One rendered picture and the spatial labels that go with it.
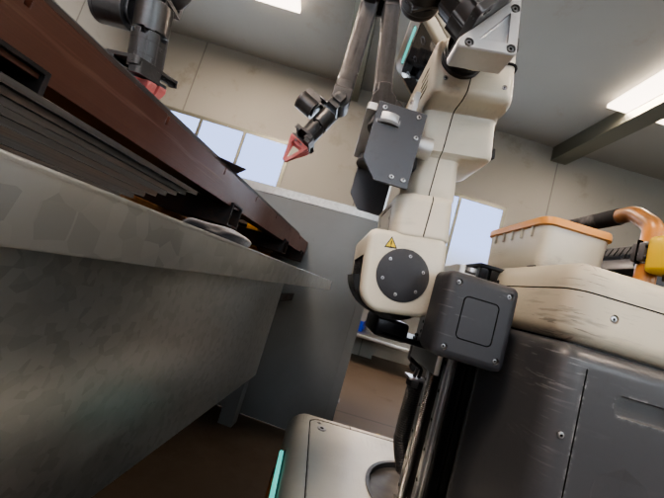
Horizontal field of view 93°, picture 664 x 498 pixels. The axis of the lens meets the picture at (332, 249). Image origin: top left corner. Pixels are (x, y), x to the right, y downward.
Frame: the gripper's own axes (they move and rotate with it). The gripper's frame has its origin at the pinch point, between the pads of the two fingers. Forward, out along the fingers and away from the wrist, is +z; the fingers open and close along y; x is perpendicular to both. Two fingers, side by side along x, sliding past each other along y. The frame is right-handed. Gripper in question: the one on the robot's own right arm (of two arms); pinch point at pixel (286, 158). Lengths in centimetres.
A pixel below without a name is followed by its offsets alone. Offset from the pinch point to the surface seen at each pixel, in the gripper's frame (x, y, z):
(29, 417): 21, 59, 50
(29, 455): 23, 57, 54
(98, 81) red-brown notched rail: 2, 61, 21
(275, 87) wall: -179, -289, -128
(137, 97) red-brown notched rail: 2, 56, 20
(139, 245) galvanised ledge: 25, 76, 26
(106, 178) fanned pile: 17, 71, 26
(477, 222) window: 128, -289, -170
